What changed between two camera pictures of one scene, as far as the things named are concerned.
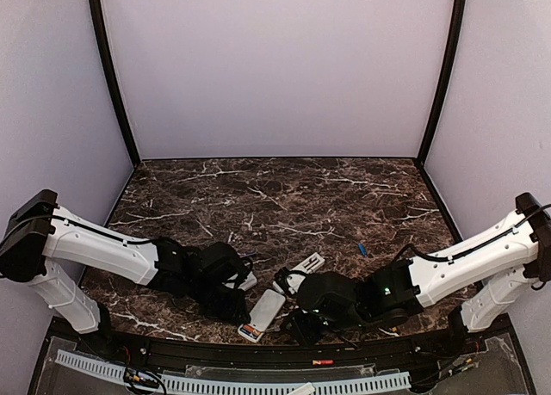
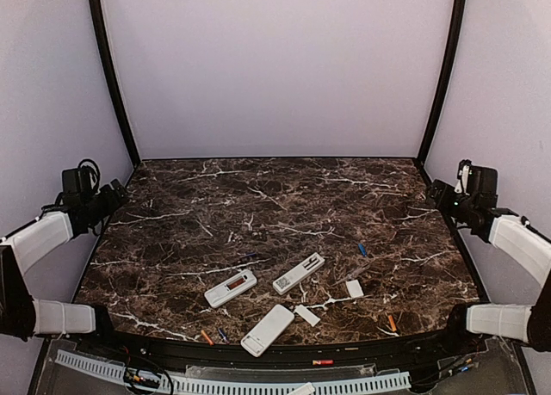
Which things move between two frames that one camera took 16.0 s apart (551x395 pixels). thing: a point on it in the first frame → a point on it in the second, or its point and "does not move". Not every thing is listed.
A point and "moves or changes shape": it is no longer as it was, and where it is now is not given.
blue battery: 362,249 does not move
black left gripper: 232,314 → 114,203
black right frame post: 447,70 does not move
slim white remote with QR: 310,264 moves or changes shape
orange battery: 251,329 → 211,342
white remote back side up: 263,315 → 266,330
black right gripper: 297,329 → 435,188
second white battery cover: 306,389 does not move
